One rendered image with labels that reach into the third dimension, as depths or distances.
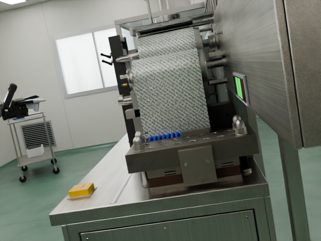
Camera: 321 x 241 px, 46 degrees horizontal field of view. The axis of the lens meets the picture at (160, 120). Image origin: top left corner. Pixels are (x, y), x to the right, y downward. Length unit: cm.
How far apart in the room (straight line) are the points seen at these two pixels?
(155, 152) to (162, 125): 20
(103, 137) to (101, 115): 43
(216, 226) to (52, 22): 651
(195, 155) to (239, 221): 23
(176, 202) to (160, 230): 10
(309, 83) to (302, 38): 5
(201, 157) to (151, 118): 29
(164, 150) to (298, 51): 73
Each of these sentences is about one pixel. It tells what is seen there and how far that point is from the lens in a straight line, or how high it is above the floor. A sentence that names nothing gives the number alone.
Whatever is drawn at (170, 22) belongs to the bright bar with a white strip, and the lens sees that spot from 162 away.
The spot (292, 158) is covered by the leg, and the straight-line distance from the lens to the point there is 153.
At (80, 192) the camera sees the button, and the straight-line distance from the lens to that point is 131.
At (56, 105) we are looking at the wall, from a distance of 741.
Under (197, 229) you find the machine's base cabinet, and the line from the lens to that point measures 116.
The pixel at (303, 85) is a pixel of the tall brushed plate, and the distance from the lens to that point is 49.
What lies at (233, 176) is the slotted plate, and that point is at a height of 91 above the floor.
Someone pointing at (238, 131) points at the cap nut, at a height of 104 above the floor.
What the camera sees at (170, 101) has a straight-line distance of 132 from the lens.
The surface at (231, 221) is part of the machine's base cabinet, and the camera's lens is 116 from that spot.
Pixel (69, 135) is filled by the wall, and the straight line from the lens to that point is 741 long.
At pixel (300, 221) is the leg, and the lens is 162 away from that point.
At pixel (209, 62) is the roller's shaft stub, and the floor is 125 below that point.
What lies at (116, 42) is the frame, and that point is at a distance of 168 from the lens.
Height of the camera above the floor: 127
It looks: 8 degrees down
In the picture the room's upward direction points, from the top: 11 degrees counter-clockwise
